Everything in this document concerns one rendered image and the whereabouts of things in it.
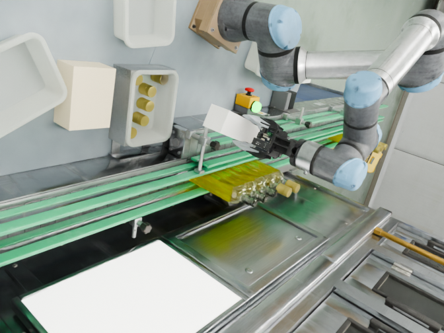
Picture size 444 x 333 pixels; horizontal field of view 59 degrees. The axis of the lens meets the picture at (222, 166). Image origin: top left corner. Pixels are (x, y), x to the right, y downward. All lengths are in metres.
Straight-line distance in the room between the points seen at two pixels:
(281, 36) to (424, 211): 6.34
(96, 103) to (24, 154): 0.22
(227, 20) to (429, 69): 0.60
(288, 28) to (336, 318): 0.81
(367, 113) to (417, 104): 6.15
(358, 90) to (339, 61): 0.40
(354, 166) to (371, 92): 0.16
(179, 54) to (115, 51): 0.25
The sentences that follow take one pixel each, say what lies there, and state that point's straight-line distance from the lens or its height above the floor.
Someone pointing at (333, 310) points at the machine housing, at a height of 1.47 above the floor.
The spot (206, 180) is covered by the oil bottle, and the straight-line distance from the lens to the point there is 1.28.
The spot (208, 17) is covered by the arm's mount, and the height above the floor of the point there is 0.81.
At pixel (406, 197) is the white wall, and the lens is 7.35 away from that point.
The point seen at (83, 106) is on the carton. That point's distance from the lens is 1.05.
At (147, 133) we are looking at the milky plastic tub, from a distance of 1.26.
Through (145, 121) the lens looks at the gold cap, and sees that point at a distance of 1.21.
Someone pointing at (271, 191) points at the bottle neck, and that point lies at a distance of 1.30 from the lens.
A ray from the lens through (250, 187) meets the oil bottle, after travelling 1.26.
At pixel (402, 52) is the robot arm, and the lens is 1.03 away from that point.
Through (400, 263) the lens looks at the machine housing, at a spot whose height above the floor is 1.53.
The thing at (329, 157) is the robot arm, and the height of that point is 1.37.
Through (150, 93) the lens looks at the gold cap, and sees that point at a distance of 1.19.
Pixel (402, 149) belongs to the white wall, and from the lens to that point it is 7.19.
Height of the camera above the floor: 1.68
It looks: 33 degrees down
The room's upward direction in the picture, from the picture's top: 116 degrees clockwise
